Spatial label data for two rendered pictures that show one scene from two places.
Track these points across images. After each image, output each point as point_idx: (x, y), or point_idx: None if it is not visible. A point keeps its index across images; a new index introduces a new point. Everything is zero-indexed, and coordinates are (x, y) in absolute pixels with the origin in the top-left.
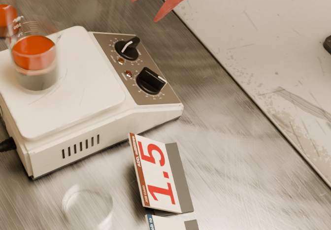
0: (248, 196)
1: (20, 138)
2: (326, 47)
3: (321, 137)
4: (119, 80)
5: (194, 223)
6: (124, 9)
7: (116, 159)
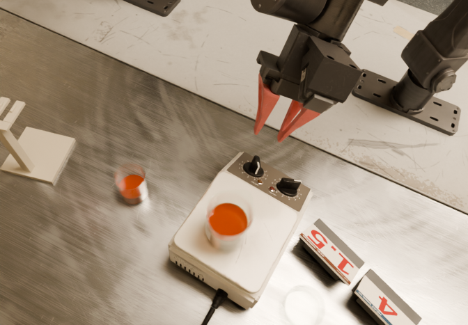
0: (386, 230)
1: (241, 291)
2: (356, 94)
3: (395, 161)
4: (274, 198)
5: (372, 272)
6: (211, 131)
7: (290, 255)
